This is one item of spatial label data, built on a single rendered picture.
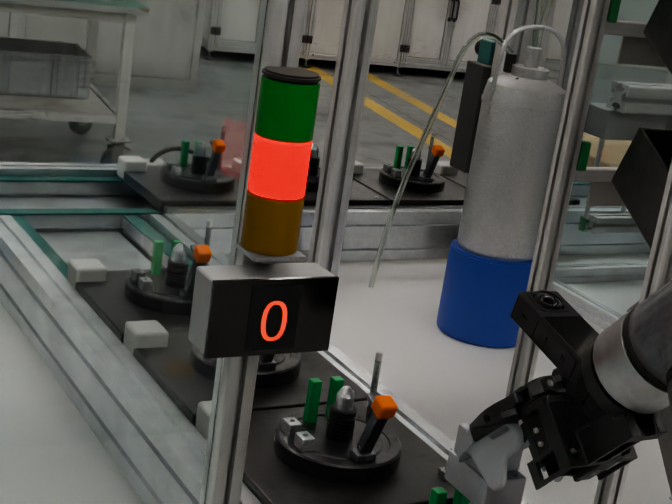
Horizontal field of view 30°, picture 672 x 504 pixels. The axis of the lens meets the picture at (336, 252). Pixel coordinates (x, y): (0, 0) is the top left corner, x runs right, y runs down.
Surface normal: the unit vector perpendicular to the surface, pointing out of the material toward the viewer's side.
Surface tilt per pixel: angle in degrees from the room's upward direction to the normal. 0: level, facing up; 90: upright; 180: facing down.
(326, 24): 90
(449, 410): 0
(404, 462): 0
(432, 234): 90
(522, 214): 90
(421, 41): 90
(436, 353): 0
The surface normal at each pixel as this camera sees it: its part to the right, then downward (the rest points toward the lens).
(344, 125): 0.47, 0.33
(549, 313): 0.26, -0.85
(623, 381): -0.63, 0.44
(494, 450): -0.79, -0.05
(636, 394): -0.41, 0.65
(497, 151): -0.58, 0.16
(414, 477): 0.15, -0.94
